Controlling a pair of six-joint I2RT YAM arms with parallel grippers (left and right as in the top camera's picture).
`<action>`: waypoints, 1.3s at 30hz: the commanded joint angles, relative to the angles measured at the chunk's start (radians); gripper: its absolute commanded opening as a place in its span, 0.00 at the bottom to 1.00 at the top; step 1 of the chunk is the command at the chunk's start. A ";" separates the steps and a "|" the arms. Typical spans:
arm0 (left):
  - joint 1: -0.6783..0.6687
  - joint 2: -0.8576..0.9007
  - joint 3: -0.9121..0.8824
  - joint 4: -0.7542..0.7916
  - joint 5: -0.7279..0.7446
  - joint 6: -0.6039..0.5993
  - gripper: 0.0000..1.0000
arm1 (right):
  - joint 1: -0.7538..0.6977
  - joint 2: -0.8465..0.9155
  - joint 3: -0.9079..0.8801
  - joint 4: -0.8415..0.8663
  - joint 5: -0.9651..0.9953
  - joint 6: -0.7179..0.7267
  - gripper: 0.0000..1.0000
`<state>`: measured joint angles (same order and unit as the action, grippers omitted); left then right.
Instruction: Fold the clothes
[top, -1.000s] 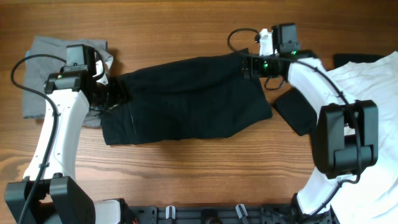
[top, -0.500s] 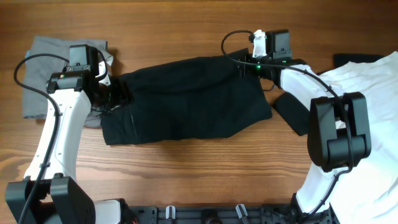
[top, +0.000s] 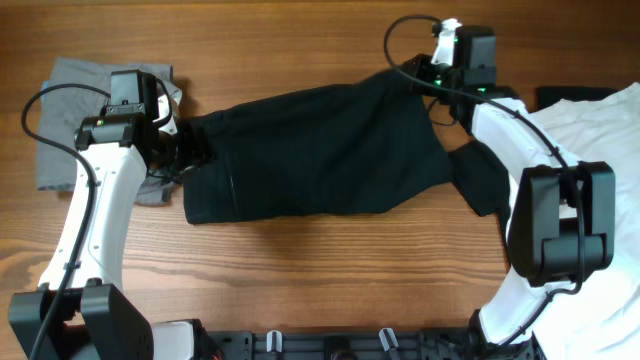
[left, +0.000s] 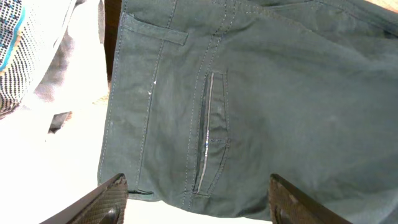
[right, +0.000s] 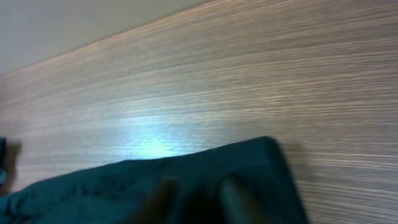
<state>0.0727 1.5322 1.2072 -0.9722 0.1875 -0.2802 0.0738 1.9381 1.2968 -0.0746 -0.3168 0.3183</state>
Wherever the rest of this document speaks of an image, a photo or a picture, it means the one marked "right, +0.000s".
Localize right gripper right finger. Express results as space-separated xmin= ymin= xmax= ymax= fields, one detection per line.
xmin=220 ymin=178 xmax=271 ymax=224

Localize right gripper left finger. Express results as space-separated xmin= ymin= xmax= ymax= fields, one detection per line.
xmin=125 ymin=177 xmax=177 ymax=224

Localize black shorts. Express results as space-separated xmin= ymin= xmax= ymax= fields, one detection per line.
xmin=1 ymin=137 xmax=308 ymax=223

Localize folded grey shorts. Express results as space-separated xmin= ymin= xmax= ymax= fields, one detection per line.
xmin=0 ymin=137 xmax=7 ymax=186

